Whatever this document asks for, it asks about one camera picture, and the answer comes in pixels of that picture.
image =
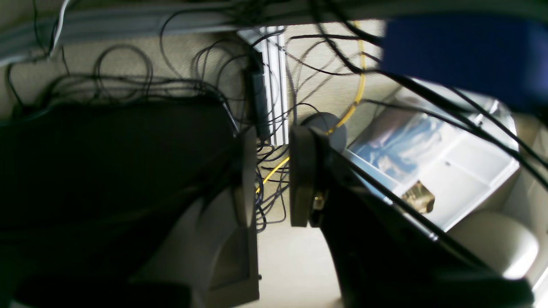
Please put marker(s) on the blue box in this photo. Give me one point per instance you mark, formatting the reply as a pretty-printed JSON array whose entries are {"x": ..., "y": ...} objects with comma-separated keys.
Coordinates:
[{"x": 494, "y": 55}]

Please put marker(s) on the aluminium frame stand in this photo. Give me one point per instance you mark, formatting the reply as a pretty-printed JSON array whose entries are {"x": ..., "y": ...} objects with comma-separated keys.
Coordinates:
[{"x": 265, "y": 83}]

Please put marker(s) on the small brass object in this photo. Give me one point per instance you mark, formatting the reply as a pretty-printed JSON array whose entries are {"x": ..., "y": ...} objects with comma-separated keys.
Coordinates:
[{"x": 420, "y": 198}]

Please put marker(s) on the clear plastic storage bin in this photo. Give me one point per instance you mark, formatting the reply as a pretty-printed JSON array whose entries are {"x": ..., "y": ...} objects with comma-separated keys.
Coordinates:
[{"x": 400, "y": 149}]

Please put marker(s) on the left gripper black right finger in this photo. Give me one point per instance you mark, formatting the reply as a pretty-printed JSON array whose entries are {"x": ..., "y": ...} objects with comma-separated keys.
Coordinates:
[{"x": 386, "y": 254}]

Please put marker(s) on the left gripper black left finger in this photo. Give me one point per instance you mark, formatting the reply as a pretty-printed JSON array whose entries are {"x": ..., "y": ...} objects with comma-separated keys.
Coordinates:
[{"x": 209, "y": 257}]

